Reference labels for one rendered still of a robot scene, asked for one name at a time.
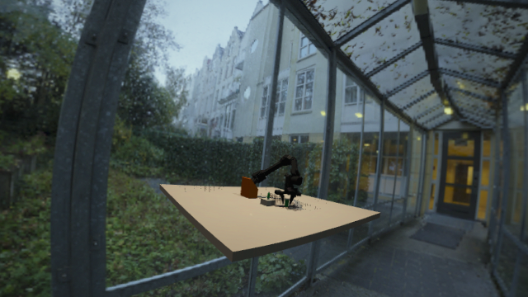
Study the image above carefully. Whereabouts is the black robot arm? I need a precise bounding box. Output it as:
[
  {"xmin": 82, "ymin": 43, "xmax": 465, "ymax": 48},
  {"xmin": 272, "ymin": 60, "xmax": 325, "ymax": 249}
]
[{"xmin": 252, "ymin": 154, "xmax": 303, "ymax": 196}]

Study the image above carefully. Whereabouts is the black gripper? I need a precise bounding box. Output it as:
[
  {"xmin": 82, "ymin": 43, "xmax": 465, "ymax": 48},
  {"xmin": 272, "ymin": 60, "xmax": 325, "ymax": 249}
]
[{"xmin": 275, "ymin": 183, "xmax": 301, "ymax": 204}]

